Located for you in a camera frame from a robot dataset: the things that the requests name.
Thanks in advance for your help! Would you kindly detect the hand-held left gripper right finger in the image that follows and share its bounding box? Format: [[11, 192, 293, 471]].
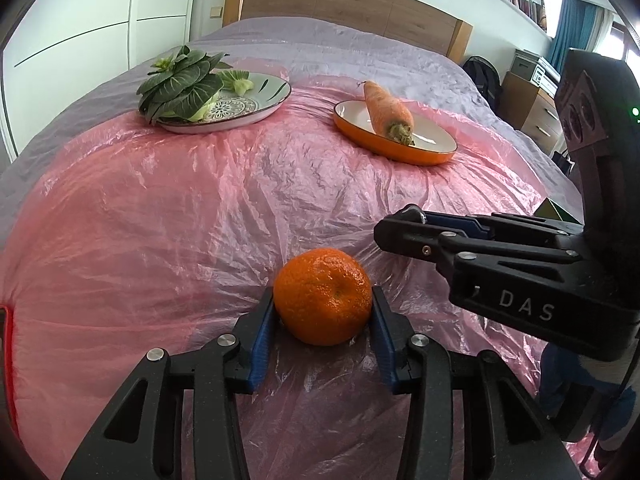
[[370, 286, 583, 480]]

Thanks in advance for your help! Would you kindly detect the orange plate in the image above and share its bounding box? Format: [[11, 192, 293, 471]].
[[333, 99, 458, 166]]

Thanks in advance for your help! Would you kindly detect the smartphone in red case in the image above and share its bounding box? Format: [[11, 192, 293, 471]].
[[0, 305, 20, 441]]

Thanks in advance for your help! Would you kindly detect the pink plastic sheet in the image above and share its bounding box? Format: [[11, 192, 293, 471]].
[[0, 74, 606, 480]]

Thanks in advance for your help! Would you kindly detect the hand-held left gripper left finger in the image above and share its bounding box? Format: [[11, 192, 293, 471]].
[[60, 287, 276, 480]]

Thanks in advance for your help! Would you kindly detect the person's right hand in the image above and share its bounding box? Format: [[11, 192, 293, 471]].
[[539, 342, 638, 443]]

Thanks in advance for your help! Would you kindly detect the wooden headboard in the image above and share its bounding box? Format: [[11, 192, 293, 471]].
[[222, 0, 473, 65]]

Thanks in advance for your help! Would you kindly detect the bok choy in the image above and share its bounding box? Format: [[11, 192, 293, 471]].
[[136, 45, 253, 123]]

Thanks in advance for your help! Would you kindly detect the window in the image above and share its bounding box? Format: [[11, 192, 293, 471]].
[[595, 7, 640, 61]]

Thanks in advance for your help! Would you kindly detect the white printer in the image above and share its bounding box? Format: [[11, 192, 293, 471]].
[[531, 56, 562, 97]]

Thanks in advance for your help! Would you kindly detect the black backpack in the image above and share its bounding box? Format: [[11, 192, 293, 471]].
[[462, 56, 502, 108]]

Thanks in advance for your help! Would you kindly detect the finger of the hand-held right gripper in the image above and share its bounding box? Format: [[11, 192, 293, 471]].
[[395, 204, 585, 241], [374, 217, 586, 286]]

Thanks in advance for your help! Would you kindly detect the green tray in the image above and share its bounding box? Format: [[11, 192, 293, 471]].
[[537, 199, 583, 223]]

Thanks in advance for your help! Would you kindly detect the patterned grey plate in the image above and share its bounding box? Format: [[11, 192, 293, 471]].
[[159, 71, 292, 134]]

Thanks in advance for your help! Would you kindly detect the orange mandarin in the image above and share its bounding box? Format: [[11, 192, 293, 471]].
[[273, 248, 373, 347]]

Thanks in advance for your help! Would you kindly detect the carrot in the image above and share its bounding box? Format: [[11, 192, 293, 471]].
[[360, 80, 416, 147]]

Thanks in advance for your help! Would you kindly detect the white wardrobe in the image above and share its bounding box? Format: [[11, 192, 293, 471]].
[[2, 0, 201, 153]]

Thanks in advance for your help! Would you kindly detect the wooden dresser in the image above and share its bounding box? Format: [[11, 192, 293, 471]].
[[500, 71, 571, 156]]

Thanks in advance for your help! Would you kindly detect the teal curtain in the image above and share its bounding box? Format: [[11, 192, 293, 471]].
[[545, 0, 601, 68]]

